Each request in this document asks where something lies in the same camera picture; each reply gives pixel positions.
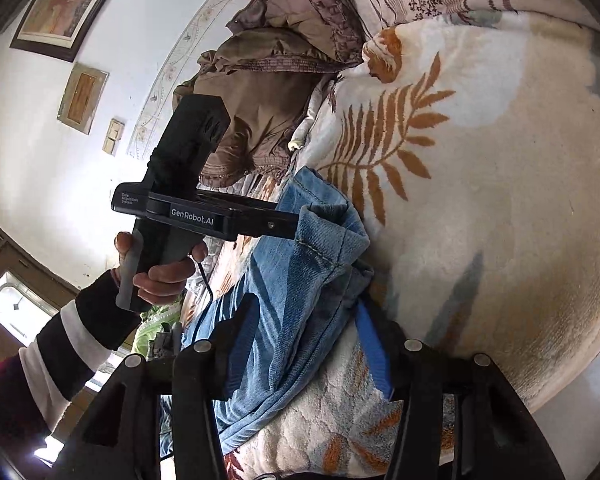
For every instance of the small framed wall picture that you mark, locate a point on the small framed wall picture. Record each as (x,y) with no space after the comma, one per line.
(81,97)

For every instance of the leaf pattern fleece blanket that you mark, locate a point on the leaf pattern fleece blanket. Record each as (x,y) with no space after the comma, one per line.
(470,146)

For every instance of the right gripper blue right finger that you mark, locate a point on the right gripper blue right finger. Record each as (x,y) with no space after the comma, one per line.
(461,418)

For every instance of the light blue denim jeans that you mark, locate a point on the light blue denim jeans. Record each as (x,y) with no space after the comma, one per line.
(306,288)

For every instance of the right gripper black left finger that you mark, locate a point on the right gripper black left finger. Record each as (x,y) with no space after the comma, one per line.
(118,436)

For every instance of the person left hand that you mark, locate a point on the person left hand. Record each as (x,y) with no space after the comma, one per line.
(164,284)

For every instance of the brown jacket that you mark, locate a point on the brown jacket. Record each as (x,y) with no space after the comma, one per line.
(278,52)

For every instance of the white rolled cloth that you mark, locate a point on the white rolled cloth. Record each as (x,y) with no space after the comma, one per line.
(300,133)

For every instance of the beige wall switch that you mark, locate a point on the beige wall switch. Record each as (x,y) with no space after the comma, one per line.
(113,135)

